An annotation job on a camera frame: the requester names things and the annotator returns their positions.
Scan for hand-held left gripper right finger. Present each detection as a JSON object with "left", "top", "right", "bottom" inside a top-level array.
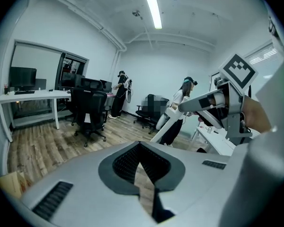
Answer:
[{"left": 140, "top": 140, "right": 232, "bottom": 227}]

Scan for white ceiling pipes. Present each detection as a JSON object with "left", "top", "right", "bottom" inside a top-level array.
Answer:
[{"left": 41, "top": 0, "right": 216, "bottom": 92}]

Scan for long ceiling light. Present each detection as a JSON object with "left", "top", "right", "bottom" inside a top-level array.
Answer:
[{"left": 141, "top": 0, "right": 163, "bottom": 30}]

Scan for white shell backpack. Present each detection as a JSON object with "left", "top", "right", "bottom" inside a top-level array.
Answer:
[
  {"left": 155, "top": 113, "right": 169, "bottom": 130},
  {"left": 123, "top": 79, "right": 133, "bottom": 104}
]

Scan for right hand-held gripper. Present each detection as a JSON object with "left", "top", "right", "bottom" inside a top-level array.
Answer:
[{"left": 178, "top": 53, "right": 258, "bottom": 146}]

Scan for window with roller blind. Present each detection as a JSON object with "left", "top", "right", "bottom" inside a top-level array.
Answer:
[{"left": 10, "top": 40, "right": 88, "bottom": 125}]

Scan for black mesh office chair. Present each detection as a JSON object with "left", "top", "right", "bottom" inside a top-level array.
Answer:
[
  {"left": 81, "top": 77, "right": 103, "bottom": 89},
  {"left": 148, "top": 98, "right": 170, "bottom": 135},
  {"left": 133, "top": 94, "right": 157, "bottom": 130},
  {"left": 71, "top": 87, "right": 108, "bottom": 148}
]

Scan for window with slatted blind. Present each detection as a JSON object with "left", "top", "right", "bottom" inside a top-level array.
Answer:
[{"left": 243, "top": 43, "right": 284, "bottom": 77}]

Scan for white office desk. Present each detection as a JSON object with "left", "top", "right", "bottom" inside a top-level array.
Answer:
[
  {"left": 101, "top": 91, "right": 116, "bottom": 111},
  {"left": 0, "top": 90, "right": 73, "bottom": 143}
]

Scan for large cardboard box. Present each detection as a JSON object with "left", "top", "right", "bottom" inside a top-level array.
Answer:
[{"left": 0, "top": 170, "right": 35, "bottom": 200}]

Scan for white curved desk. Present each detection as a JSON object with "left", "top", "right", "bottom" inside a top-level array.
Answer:
[{"left": 193, "top": 126, "right": 237, "bottom": 156}]

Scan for person's right forearm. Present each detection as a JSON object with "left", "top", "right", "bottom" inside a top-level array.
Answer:
[{"left": 241, "top": 95, "right": 273, "bottom": 133}]

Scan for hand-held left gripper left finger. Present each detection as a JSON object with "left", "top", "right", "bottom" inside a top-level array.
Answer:
[{"left": 20, "top": 140, "right": 155, "bottom": 227}]

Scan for black computer monitor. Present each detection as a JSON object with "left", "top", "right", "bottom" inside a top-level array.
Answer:
[
  {"left": 99, "top": 79, "right": 113, "bottom": 92},
  {"left": 9, "top": 67, "right": 37, "bottom": 91},
  {"left": 35, "top": 79, "right": 47, "bottom": 91}
]

